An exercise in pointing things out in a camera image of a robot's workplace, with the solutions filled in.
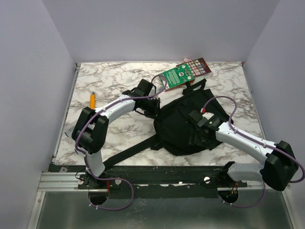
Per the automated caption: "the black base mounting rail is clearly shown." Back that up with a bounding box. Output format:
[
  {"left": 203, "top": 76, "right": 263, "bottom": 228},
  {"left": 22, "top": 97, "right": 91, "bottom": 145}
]
[{"left": 49, "top": 165, "right": 247, "bottom": 203}]

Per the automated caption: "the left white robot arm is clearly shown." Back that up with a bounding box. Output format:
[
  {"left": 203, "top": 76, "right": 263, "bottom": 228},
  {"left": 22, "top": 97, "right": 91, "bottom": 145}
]
[{"left": 70, "top": 79, "right": 160, "bottom": 177}]

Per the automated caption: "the black student backpack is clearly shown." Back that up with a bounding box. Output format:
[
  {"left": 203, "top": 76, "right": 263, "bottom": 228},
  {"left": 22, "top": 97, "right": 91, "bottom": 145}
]
[{"left": 104, "top": 79, "right": 229, "bottom": 169}]

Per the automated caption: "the green book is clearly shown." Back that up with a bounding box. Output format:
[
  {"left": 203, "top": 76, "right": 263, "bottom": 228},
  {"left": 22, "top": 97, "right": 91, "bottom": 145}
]
[{"left": 159, "top": 63, "right": 195, "bottom": 91}]

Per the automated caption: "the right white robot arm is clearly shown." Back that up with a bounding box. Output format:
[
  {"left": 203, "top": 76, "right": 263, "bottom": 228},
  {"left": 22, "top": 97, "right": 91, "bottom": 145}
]
[{"left": 188, "top": 110, "right": 299, "bottom": 191}]

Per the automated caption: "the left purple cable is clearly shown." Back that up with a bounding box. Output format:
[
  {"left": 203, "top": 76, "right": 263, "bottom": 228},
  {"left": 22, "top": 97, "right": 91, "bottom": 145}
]
[{"left": 75, "top": 74, "right": 167, "bottom": 211}]

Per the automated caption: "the orange utility knife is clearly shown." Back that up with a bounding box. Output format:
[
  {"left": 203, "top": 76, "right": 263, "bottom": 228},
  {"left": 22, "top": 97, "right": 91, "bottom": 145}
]
[{"left": 89, "top": 92, "right": 96, "bottom": 109}]

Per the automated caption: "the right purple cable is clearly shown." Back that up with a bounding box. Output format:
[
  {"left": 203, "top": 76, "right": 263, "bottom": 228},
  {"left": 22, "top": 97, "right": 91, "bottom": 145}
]
[{"left": 201, "top": 95, "right": 305, "bottom": 208}]

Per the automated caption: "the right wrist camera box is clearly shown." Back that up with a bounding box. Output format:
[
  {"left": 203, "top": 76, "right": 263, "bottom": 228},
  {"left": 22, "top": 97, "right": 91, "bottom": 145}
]
[{"left": 201, "top": 108, "right": 214, "bottom": 120}]

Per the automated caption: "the purple cable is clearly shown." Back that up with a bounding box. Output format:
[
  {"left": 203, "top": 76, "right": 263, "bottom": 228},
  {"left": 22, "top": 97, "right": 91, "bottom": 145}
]
[
  {"left": 75, "top": 74, "right": 167, "bottom": 211},
  {"left": 201, "top": 95, "right": 305, "bottom": 208}
]

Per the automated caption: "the dark red book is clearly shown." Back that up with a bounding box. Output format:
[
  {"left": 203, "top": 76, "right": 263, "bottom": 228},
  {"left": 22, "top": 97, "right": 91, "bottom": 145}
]
[{"left": 176, "top": 57, "right": 212, "bottom": 81}]

